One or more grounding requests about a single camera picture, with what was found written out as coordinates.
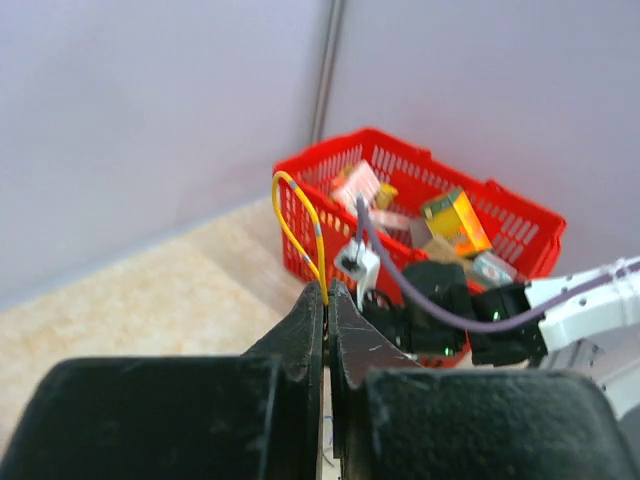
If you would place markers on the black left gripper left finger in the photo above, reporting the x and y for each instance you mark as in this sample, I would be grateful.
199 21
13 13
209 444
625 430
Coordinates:
257 415

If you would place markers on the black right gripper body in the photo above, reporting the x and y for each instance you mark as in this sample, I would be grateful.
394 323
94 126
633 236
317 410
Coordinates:
390 320

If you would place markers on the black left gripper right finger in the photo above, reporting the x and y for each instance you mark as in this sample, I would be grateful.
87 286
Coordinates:
394 419

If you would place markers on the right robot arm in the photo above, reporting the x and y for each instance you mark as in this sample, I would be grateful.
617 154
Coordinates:
587 322

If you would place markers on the brown cardboard sponge pack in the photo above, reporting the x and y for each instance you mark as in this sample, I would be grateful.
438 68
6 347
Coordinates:
439 249

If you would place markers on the light blue sponge pack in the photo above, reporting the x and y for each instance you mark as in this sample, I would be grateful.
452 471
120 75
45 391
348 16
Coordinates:
494 269

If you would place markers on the white Kamenoko sponge pack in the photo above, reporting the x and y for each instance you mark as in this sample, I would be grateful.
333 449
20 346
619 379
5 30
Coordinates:
383 220

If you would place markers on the yellow green sponge box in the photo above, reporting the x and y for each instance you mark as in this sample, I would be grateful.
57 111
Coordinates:
452 216

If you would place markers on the red plastic shopping basket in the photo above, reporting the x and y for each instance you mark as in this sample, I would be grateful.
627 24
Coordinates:
522 233

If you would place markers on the yellow snack bag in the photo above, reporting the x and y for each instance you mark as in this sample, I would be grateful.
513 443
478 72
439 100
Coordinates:
385 196

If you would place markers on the white pink sponge pack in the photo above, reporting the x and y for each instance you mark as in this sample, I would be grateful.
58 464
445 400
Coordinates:
359 181

